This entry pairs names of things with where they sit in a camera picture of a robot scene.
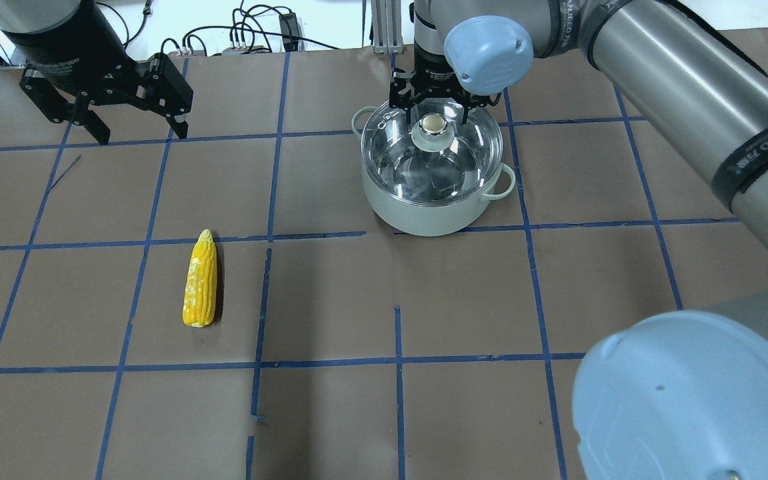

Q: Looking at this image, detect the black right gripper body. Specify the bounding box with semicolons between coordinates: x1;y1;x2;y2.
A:
388;51;491;110

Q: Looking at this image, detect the glass pot lid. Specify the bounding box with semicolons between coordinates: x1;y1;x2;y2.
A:
351;99;503;207

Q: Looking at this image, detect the black power adapter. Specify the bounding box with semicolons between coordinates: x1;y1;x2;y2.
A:
279;13;301;45

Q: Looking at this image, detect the pale green steel pot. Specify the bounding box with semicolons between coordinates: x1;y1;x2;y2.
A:
351;99;516;237

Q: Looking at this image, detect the yellow corn cob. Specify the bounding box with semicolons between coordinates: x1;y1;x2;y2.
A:
182;230;217;328

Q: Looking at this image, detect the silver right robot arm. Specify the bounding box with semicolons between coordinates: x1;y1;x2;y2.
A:
393;51;768;479

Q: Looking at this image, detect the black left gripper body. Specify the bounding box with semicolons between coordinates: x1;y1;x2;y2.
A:
19;53;194;113

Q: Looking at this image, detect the aluminium frame post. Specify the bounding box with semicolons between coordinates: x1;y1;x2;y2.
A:
369;0;403;55

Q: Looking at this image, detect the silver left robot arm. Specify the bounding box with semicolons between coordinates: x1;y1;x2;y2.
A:
0;1;194;145

